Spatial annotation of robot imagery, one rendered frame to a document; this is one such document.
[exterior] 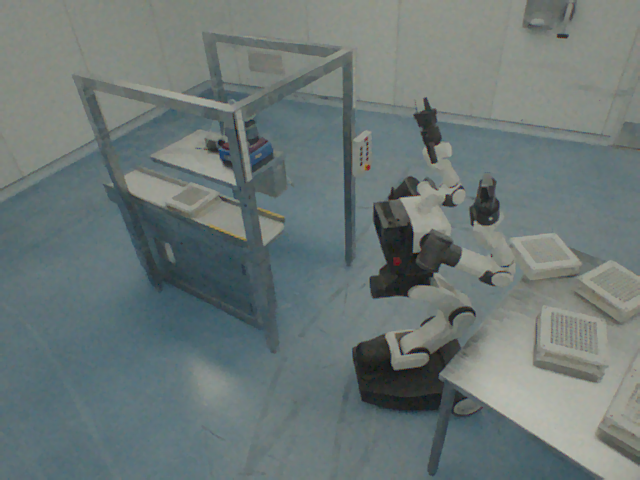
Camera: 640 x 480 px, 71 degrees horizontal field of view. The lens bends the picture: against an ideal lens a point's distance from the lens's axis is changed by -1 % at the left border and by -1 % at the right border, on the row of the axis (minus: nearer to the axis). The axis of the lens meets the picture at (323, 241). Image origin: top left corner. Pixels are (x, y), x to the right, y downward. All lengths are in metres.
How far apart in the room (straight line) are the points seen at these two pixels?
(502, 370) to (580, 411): 0.29
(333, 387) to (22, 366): 2.01
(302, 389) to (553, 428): 1.47
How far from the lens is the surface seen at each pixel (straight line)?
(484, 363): 1.96
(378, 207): 2.01
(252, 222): 2.28
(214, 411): 2.84
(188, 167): 2.43
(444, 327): 2.52
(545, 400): 1.93
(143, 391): 3.07
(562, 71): 5.62
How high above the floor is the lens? 2.34
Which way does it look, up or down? 38 degrees down
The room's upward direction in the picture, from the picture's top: 3 degrees counter-clockwise
